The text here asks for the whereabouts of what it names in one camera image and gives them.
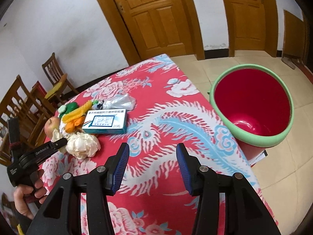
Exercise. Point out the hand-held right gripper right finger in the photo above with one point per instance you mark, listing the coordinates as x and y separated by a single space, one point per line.
183 166

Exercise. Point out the wooden chair with yellow cushion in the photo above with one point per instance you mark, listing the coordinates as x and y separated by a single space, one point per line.
55 77

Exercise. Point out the leaning wooden board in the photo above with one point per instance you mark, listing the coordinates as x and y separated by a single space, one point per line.
293 34

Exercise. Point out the red bucket with green rim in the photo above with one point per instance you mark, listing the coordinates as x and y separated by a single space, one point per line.
247 95

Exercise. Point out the clear plastic bag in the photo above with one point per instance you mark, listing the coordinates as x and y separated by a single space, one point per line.
119 101

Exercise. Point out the small dark and white wrapper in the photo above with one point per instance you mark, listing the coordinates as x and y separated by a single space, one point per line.
97 105

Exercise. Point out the wooden panel door with hinge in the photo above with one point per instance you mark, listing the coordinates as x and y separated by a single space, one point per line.
151 17

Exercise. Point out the large white tissue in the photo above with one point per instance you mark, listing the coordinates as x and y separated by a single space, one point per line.
82 145

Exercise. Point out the apple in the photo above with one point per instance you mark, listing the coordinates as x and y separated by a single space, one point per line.
51 127

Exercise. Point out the person's left hand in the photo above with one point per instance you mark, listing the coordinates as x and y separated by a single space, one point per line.
22 198

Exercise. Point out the small white tissue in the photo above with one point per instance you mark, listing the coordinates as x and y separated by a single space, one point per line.
57 135

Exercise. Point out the green vegetable toy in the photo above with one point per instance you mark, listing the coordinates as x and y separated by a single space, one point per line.
71 108

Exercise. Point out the red floral blanket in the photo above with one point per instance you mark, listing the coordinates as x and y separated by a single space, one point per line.
156 98

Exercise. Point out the grey dustpan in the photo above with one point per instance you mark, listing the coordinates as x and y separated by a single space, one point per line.
291 60

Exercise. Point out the orange crumpled wrapper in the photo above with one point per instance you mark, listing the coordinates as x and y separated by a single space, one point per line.
73 125

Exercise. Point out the yellow foam fruit net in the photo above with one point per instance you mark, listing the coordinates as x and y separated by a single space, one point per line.
75 112

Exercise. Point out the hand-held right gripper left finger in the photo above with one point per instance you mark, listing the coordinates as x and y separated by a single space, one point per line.
122 166

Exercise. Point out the wooden panel door with latch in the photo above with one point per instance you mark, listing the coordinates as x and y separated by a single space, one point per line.
247 17

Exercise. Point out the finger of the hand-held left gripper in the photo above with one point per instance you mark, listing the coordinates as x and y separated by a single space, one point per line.
60 143

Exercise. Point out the white and blue medicine box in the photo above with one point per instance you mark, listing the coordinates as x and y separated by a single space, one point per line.
105 122

